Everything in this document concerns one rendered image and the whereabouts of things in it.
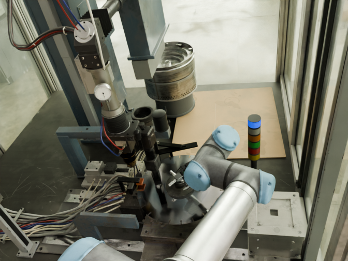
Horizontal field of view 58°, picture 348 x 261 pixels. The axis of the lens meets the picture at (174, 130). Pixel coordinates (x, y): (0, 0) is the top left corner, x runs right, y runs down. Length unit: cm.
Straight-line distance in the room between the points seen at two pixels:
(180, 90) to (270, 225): 87
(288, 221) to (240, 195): 48
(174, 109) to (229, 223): 121
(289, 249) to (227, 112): 89
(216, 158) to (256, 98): 115
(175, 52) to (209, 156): 110
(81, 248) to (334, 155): 54
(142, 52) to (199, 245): 82
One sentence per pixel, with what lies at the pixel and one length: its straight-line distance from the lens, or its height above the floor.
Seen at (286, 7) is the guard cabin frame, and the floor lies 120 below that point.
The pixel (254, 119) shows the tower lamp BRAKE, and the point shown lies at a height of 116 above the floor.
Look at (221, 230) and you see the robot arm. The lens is 64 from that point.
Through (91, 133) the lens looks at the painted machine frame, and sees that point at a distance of 142.
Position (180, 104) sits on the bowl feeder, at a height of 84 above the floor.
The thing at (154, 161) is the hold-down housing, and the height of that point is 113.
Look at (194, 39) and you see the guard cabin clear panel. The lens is 202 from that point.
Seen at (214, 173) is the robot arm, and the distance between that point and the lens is 80.
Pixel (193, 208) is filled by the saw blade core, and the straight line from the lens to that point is 113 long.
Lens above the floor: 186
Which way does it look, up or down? 39 degrees down
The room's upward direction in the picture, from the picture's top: 11 degrees counter-clockwise
